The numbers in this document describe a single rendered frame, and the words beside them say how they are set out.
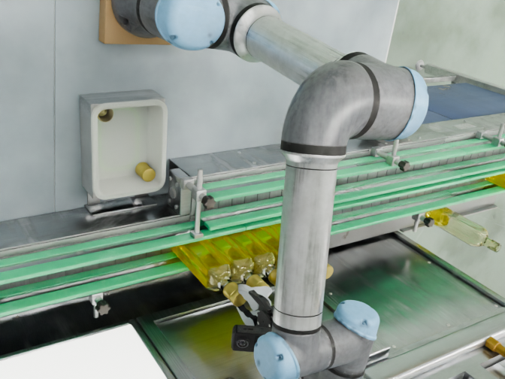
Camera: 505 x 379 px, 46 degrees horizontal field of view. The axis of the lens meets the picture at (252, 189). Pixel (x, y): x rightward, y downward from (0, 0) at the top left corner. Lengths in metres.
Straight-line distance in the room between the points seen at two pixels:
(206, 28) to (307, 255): 0.50
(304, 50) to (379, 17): 0.75
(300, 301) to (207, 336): 0.50
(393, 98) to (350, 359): 0.42
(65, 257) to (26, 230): 0.12
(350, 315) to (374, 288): 0.69
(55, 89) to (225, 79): 0.42
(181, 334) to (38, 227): 0.39
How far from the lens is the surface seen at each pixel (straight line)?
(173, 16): 1.13
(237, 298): 1.26
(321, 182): 0.85
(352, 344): 0.99
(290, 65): 1.07
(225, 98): 1.53
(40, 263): 1.31
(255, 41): 1.15
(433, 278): 1.78
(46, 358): 1.32
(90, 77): 1.37
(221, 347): 1.33
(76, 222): 1.41
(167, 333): 1.36
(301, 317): 0.90
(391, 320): 1.56
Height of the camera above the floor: 2.01
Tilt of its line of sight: 49 degrees down
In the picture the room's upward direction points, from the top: 127 degrees clockwise
